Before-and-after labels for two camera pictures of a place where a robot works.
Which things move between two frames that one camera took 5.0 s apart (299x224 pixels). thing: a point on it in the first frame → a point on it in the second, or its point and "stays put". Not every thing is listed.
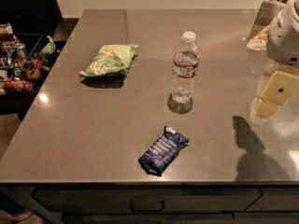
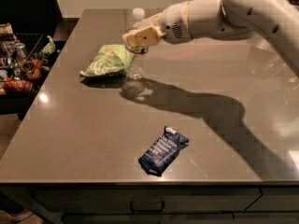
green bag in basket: x=49 y=48 stays put
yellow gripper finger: x=280 y=87 → x=173 y=22
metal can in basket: x=21 y=55 stays put
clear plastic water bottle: x=185 y=66 → x=139 y=61
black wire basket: x=25 y=60 stays put
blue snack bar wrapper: x=164 y=149 stays put
